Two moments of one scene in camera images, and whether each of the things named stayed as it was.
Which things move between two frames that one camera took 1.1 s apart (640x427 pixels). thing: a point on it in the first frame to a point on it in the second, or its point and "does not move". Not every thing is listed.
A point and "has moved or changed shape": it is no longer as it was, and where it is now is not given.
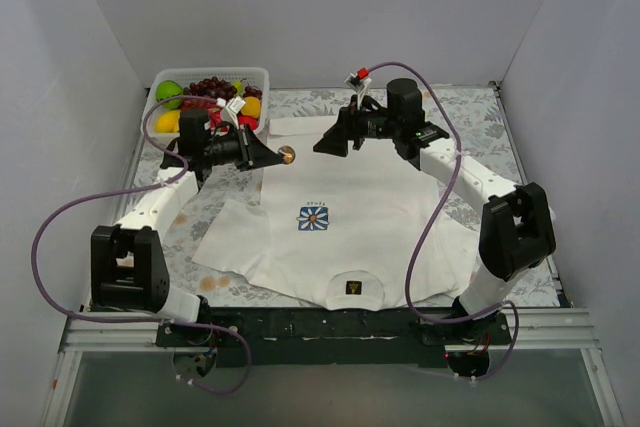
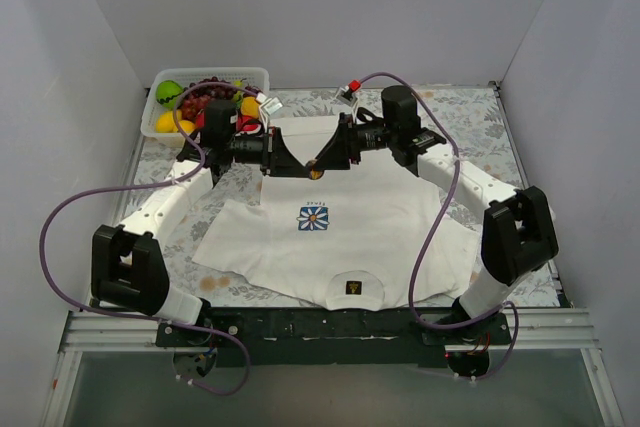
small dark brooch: x=288 y=154 has moved or changed shape
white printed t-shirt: x=342 y=231 does not move
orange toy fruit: x=251 y=106 does not move
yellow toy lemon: x=168 y=122 does not move
